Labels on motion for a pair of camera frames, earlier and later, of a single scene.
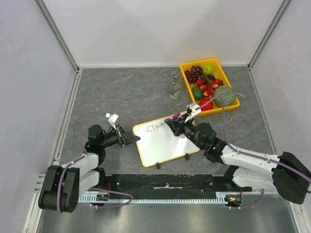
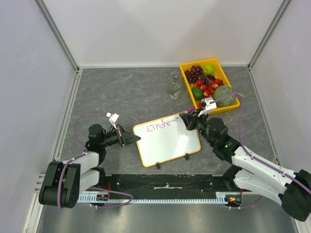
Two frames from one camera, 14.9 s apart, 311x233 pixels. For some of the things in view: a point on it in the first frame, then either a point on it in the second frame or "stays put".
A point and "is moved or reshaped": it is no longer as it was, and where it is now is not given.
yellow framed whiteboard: [158, 144] stays put
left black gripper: [124, 138] stays put
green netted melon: [227, 93] stays put
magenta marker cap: [175, 116] is moved or reshaped
